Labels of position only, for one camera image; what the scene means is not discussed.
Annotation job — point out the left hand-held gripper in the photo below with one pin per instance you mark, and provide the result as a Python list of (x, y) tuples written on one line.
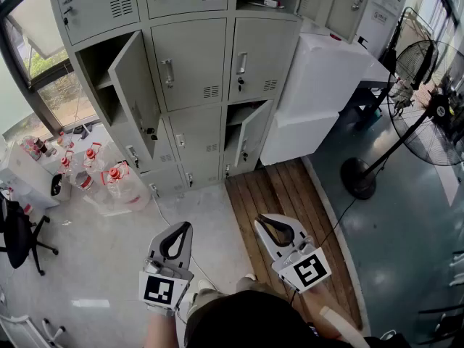
[(159, 288)]

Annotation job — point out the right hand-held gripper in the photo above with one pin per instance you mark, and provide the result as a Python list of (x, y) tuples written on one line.
[(308, 270)]

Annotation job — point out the grey metal locker door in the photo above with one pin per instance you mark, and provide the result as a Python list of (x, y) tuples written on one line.
[(253, 129), (340, 9), (134, 85)]

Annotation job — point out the grey metal locker cabinet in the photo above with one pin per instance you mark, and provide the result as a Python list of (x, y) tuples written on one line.
[(188, 64)]

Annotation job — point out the person's right forearm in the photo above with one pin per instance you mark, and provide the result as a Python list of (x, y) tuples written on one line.
[(315, 303)]

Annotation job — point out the person's left forearm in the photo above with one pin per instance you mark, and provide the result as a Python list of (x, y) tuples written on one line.
[(159, 332)]

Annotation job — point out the person's left hand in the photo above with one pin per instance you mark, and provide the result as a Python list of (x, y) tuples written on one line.
[(161, 308)]

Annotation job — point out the person's right white shoe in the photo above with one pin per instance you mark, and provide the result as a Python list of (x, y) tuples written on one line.
[(250, 277)]

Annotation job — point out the person's white shoe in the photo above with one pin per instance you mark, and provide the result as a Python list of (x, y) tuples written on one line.
[(250, 277), (206, 285)]

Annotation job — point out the person's left white shoe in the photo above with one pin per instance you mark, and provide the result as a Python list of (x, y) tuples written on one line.
[(206, 285)]

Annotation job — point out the wooden slat platform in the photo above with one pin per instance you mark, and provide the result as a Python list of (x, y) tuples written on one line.
[(282, 187)]

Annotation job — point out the person's olive trousers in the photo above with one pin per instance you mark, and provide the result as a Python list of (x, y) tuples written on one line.
[(206, 303)]

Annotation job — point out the person's black shirt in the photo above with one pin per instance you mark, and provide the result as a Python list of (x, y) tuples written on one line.
[(253, 321)]

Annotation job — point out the clear bottle red label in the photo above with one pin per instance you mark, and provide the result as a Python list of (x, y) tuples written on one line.
[(85, 185)]

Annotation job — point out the small black-lined waste bin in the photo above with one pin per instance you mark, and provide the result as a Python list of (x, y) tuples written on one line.
[(59, 187)]

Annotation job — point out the small black device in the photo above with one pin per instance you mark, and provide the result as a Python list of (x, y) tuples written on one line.
[(82, 131)]

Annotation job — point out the small orange-cap bottle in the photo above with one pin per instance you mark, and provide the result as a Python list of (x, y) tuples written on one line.
[(65, 140)]

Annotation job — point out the black office chair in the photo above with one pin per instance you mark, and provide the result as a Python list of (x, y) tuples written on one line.
[(18, 230)]

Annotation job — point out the dark drink bottle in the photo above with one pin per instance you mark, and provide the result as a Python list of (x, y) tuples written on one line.
[(42, 147)]

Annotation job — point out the pink floral tin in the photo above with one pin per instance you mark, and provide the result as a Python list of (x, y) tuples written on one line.
[(30, 147)]

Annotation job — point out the white table dark legs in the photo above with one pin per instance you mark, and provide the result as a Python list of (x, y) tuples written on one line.
[(380, 73)]

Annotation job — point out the white charger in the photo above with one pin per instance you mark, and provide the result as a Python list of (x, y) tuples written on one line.
[(270, 2)]

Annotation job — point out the white frame chair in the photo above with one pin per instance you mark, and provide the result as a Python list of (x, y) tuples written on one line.
[(21, 328)]

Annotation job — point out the black window frame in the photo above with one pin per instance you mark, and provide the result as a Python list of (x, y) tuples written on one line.
[(38, 98)]

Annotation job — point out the black pedestal fan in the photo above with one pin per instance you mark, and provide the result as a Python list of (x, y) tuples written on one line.
[(440, 107)]

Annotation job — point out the white wall sign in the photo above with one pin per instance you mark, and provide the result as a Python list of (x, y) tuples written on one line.
[(380, 15)]

